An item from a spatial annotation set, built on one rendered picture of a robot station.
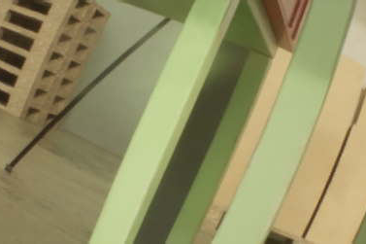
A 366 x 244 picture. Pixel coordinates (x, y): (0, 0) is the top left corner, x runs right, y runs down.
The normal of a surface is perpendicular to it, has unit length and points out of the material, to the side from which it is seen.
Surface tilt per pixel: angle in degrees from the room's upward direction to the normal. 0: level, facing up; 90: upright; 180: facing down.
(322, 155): 90
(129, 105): 90
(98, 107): 90
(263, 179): 90
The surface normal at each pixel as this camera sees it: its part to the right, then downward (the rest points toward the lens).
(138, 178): -0.22, -0.10
